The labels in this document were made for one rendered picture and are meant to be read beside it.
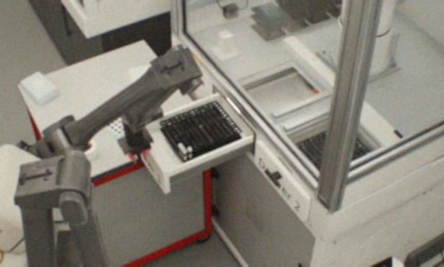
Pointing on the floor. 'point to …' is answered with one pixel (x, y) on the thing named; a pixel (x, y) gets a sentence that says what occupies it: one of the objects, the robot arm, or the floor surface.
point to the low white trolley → (165, 231)
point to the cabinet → (265, 232)
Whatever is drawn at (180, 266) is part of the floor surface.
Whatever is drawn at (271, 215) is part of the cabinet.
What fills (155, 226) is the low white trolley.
